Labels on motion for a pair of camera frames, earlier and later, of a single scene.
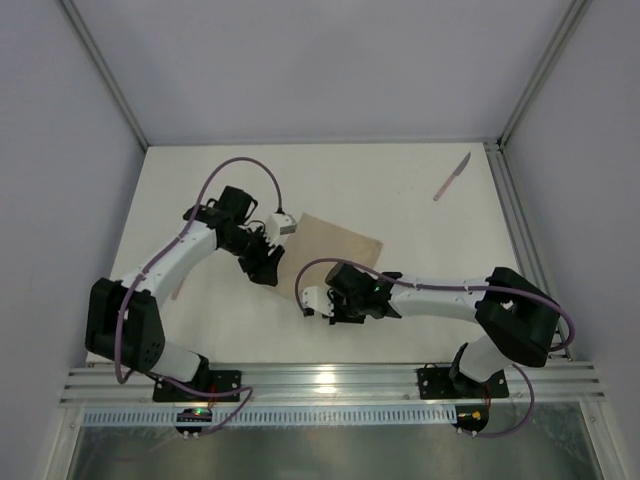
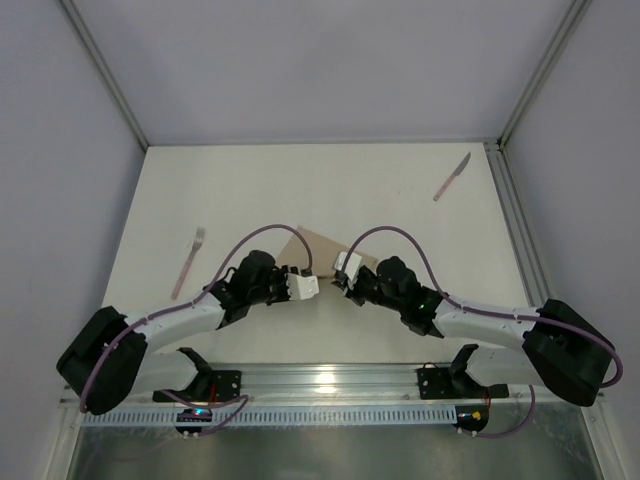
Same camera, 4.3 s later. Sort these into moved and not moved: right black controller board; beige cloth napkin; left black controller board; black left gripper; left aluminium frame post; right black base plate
Moved: beige cloth napkin; black left gripper
Not moved: left aluminium frame post; right black controller board; right black base plate; left black controller board
